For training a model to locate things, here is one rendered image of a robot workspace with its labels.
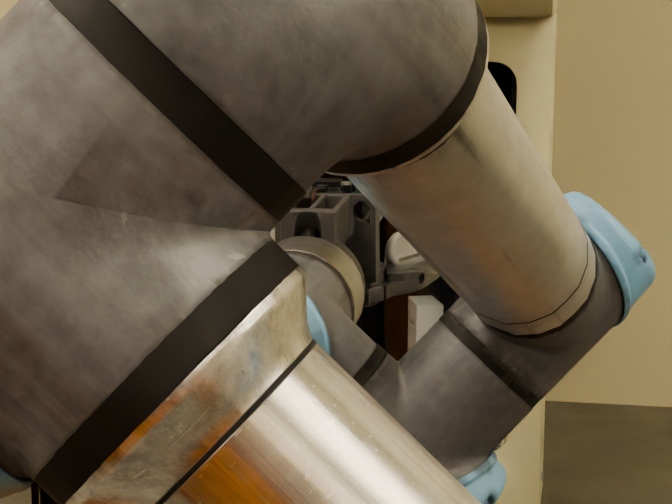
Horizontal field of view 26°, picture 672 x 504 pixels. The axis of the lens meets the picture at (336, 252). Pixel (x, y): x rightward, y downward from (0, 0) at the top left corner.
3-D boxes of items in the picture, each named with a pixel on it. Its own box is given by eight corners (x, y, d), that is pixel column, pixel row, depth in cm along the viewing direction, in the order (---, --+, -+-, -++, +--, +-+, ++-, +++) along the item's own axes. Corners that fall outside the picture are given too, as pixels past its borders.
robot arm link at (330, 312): (264, 469, 80) (153, 362, 80) (304, 402, 91) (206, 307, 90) (361, 377, 78) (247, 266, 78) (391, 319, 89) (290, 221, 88)
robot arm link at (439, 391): (566, 442, 81) (425, 304, 81) (425, 585, 81) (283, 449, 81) (543, 419, 89) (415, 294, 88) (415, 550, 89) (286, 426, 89)
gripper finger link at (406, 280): (454, 259, 105) (368, 282, 99) (454, 280, 106) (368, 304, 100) (407, 248, 108) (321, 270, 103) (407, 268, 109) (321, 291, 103)
